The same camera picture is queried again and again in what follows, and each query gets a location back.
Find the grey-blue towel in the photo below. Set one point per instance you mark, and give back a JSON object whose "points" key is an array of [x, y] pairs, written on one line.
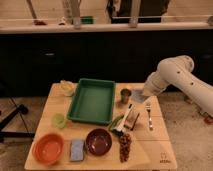
{"points": [[137, 96]]}

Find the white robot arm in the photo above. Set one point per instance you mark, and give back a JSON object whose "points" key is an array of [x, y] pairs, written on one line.
{"points": [[177, 71]]}

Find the metal cup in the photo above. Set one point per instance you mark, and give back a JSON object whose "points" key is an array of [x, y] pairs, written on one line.
{"points": [[125, 95]]}

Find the white cup with yellow content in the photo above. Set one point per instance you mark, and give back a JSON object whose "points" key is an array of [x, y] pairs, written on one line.
{"points": [[67, 88]]}

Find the small green cup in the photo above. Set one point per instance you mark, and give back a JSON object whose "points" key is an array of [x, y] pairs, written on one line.
{"points": [[58, 121]]}

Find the green plastic tray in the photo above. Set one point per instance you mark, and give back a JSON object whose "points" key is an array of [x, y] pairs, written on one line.
{"points": [[93, 102]]}

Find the brown snack packet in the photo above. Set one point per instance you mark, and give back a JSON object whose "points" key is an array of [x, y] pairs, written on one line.
{"points": [[131, 119]]}

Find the green vegetable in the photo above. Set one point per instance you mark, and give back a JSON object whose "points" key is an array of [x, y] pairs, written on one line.
{"points": [[114, 123]]}

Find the silver fork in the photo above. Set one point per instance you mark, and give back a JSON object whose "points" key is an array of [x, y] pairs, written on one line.
{"points": [[148, 109]]}

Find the dark red bowl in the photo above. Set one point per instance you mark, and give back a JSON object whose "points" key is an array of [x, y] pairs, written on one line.
{"points": [[98, 142]]}

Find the bunch of brown grapes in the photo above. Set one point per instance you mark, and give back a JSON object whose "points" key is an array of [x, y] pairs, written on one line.
{"points": [[125, 143]]}

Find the blue sponge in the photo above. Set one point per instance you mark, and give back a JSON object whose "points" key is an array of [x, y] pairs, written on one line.
{"points": [[77, 150]]}

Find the green box on shelf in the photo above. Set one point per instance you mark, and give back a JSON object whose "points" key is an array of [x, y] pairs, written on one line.
{"points": [[87, 20]]}

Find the orange bowl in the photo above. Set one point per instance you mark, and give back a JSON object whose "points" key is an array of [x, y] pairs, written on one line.
{"points": [[48, 149]]}

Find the black stand base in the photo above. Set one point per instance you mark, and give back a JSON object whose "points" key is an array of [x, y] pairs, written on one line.
{"points": [[19, 110]]}

